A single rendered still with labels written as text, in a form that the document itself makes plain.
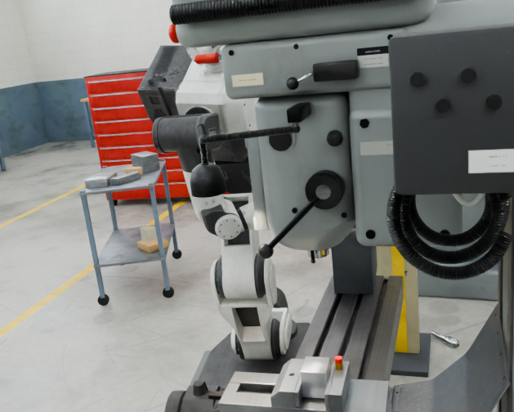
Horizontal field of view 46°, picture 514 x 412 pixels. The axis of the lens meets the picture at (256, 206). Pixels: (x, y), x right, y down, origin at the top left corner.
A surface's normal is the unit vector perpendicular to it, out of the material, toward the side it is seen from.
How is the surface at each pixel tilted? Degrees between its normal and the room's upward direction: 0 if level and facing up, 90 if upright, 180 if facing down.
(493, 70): 90
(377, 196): 90
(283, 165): 90
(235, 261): 60
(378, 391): 0
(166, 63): 35
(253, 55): 90
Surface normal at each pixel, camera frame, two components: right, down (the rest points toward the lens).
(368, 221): -0.29, 0.30
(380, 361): -0.11, -0.95
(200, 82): -0.18, -0.62
